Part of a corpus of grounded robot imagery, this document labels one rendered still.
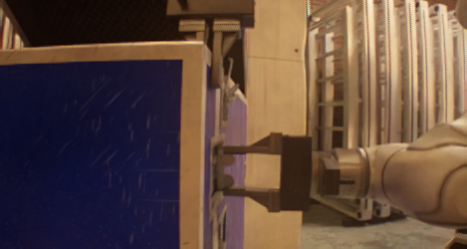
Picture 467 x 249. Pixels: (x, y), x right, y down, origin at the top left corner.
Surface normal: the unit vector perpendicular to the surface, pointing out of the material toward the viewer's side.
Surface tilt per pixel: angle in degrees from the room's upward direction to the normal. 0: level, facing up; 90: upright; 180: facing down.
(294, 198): 90
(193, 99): 90
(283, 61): 90
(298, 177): 90
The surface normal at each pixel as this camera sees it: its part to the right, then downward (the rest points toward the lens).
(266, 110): 0.26, 0.00
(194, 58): -0.09, -0.01
